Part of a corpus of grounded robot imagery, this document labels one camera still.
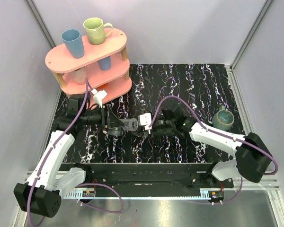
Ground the green ceramic mug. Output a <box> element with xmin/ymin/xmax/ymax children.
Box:
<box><xmin>83</xmin><ymin>17</ymin><xmax>114</xmax><ymax>45</ymax></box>

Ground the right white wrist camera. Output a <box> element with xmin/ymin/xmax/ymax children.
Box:
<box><xmin>138</xmin><ymin>113</ymin><xmax>152</xmax><ymax>130</ymax></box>

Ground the teal ceramic cup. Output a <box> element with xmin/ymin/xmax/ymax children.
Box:
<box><xmin>212</xmin><ymin>105</ymin><xmax>234</xmax><ymax>131</ymax></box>

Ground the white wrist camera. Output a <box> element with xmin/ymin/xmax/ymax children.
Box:
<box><xmin>91</xmin><ymin>89</ymin><xmax>107</xmax><ymax>108</ymax></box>
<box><xmin>138</xmin><ymin>113</ymin><xmax>152</xmax><ymax>130</ymax></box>

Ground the blue cup middle shelf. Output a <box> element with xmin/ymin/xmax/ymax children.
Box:
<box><xmin>98</xmin><ymin>56</ymin><xmax>111</xmax><ymax>71</ymax></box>

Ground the pink three-tier wooden shelf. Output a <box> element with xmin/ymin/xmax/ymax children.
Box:
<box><xmin>45</xmin><ymin>28</ymin><xmax>132</xmax><ymax>103</ymax></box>

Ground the blue plastic tumbler on top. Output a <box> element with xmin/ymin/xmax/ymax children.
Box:
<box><xmin>61</xmin><ymin>29</ymin><xmax>85</xmax><ymax>59</ymax></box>

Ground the white faceted cup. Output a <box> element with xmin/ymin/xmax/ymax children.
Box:
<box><xmin>71</xmin><ymin>67</ymin><xmax>87</xmax><ymax>85</ymax></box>

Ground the orange object on shelf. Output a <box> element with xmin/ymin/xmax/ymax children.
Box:
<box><xmin>98</xmin><ymin>83</ymin><xmax>108</xmax><ymax>89</ymax></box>

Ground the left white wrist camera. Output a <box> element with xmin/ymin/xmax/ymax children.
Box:
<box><xmin>91</xmin><ymin>89</ymin><xmax>107</xmax><ymax>108</ymax></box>

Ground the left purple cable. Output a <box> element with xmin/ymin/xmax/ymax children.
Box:
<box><xmin>27</xmin><ymin>78</ymin><xmax>93</xmax><ymax>227</ymax></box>

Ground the clear plastic canister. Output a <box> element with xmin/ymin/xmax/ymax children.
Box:
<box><xmin>115</xmin><ymin>118</ymin><xmax>138</xmax><ymax>136</ymax></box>

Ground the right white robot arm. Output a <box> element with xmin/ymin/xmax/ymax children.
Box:
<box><xmin>137</xmin><ymin>109</ymin><xmax>272</xmax><ymax>188</ymax></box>

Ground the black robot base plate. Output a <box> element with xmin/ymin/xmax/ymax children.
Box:
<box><xmin>62</xmin><ymin>163</ymin><xmax>234</xmax><ymax>199</ymax></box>

